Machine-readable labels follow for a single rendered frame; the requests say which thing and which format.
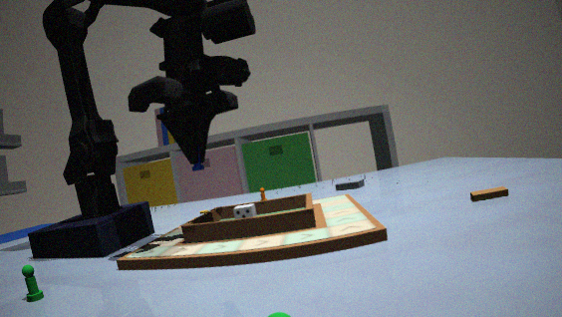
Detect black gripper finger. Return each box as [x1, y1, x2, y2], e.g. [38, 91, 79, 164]
[156, 104, 202, 164]
[196, 107, 222, 163]

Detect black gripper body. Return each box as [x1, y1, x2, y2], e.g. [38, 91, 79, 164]
[128, 45, 238, 115]

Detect green game pawn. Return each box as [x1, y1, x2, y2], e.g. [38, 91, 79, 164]
[268, 312, 291, 317]
[22, 264, 44, 302]

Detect tan rectangular block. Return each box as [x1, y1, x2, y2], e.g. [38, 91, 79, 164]
[470, 186, 508, 202]

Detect white die with black pips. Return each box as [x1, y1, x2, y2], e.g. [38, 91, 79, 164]
[233, 203, 257, 219]

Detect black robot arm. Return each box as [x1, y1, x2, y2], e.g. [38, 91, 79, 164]
[42, 0, 256, 221]

